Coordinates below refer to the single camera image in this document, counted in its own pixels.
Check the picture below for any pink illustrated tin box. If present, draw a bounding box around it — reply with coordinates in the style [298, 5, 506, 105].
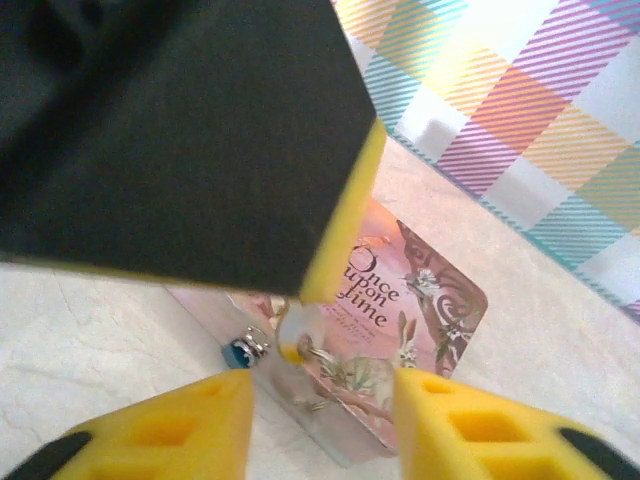
[164, 197, 490, 469]

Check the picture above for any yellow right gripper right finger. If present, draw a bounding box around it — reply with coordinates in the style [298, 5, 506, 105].
[393, 367, 640, 480]

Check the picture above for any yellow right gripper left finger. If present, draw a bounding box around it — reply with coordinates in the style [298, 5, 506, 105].
[0, 368, 256, 480]

